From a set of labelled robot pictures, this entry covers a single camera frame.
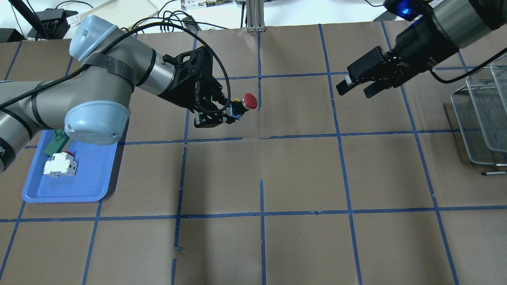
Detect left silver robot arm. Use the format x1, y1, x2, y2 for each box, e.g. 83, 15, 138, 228
1, 15, 248, 171

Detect blue plastic tray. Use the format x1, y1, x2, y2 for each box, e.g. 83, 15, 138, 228
21, 131, 126, 203

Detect aluminium frame post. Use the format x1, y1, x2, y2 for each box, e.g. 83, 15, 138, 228
246, 0, 266, 32

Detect red emergency stop button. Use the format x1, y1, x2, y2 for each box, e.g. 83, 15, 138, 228
233, 93, 258, 120

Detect wire mesh shelf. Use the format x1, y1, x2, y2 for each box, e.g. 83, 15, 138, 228
451, 55, 507, 167

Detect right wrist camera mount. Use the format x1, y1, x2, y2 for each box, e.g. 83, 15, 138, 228
383, 0, 433, 21

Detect black cable bundle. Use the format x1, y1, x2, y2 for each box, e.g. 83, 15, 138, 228
117, 10, 230, 36

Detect white circuit breaker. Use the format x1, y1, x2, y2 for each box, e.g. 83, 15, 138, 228
43, 151, 78, 177

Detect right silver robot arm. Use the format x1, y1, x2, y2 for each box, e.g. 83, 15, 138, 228
336, 0, 506, 99

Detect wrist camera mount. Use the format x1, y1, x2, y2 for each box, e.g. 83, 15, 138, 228
160, 46, 222, 113
383, 0, 433, 21

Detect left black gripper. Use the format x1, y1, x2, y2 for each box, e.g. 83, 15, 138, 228
158, 46, 238, 128

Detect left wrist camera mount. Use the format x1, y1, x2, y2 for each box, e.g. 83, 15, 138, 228
160, 46, 222, 113

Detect green terminal block module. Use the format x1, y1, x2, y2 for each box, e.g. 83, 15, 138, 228
43, 129, 72, 157

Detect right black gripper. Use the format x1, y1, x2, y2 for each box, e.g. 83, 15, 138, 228
335, 18, 458, 99

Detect beige plastic tray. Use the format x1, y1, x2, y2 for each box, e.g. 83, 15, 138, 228
79, 0, 159, 28

